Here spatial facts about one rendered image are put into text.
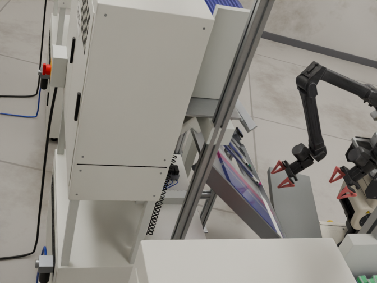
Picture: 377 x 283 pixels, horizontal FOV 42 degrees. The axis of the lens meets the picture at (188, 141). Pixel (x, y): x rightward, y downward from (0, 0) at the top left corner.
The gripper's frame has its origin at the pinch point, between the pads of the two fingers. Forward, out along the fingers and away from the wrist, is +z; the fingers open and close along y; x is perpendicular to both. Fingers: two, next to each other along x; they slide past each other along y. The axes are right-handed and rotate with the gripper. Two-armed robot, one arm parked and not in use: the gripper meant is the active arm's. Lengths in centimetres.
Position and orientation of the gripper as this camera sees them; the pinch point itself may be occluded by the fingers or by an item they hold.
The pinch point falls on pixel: (275, 179)
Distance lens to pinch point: 248.5
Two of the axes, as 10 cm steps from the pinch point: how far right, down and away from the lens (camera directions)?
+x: 5.6, 5.2, 6.4
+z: -8.0, 5.4, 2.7
